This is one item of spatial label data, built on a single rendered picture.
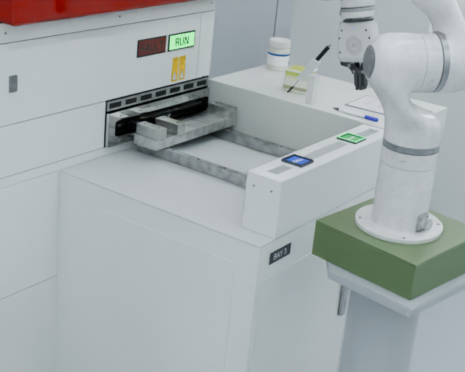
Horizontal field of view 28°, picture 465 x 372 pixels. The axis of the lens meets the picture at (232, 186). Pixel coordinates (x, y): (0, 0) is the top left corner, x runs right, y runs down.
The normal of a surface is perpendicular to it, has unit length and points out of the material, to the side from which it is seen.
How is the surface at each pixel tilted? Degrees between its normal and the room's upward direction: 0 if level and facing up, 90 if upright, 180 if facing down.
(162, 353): 90
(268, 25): 90
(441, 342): 0
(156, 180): 0
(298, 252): 90
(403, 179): 92
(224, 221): 0
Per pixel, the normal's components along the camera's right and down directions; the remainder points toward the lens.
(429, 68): 0.21, 0.31
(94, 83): 0.81, 0.28
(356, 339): -0.75, 0.18
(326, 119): -0.59, 0.24
